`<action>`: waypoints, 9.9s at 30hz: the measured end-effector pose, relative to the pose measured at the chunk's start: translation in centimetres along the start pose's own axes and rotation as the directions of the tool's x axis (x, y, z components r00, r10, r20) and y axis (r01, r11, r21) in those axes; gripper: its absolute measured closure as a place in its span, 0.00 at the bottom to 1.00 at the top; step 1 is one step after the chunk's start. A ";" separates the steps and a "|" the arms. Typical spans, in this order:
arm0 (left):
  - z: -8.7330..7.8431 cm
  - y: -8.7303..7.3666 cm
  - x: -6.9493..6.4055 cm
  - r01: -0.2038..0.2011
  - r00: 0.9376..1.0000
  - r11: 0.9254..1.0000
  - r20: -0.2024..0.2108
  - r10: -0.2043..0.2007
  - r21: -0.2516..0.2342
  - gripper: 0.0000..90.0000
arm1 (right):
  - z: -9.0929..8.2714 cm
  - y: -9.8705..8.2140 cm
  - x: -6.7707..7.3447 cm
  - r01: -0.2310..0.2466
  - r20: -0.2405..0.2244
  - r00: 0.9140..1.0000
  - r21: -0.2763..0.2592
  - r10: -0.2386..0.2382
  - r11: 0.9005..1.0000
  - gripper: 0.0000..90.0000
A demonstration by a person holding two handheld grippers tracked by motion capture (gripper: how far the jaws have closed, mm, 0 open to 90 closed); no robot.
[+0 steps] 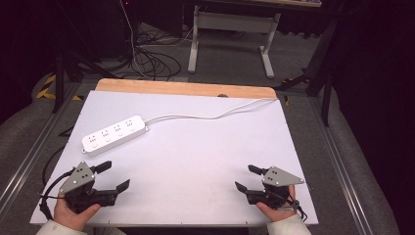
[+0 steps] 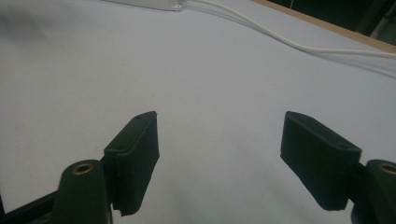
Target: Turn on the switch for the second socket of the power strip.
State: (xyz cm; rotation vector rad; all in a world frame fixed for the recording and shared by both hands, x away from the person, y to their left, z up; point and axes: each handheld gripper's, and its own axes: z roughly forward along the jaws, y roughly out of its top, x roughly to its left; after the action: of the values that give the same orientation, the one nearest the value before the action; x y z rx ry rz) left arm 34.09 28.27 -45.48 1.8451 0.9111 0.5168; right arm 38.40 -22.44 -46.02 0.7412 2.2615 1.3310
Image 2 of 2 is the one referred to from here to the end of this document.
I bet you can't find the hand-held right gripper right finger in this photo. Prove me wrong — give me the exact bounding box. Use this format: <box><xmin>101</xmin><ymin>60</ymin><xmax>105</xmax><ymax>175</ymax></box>
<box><xmin>279</xmin><ymin>110</ymin><xmax>363</xmax><ymax>212</ymax></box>

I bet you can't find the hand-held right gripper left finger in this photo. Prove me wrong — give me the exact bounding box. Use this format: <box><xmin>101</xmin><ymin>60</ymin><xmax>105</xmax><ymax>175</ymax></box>
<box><xmin>103</xmin><ymin>110</ymin><xmax>161</xmax><ymax>217</ymax></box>

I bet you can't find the white power strip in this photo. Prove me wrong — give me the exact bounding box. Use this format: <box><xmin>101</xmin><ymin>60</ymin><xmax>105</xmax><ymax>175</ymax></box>
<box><xmin>104</xmin><ymin>0</ymin><xmax>185</xmax><ymax>12</ymax></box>

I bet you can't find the white cable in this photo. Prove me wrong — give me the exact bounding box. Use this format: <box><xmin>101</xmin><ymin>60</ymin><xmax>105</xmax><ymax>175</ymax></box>
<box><xmin>186</xmin><ymin>0</ymin><xmax>396</xmax><ymax>60</ymax></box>

